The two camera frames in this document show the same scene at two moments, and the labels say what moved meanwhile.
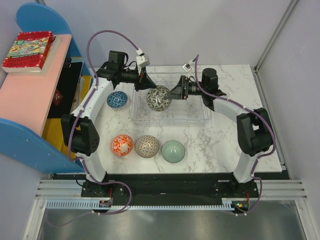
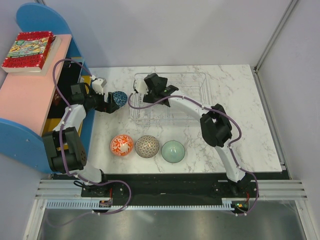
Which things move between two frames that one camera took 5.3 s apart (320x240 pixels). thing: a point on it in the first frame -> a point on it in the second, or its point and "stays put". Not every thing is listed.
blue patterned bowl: (117, 99) stays put
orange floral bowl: (121, 145) stays put
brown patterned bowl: (147, 146) stays put
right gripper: (178, 91) -> (148, 98)
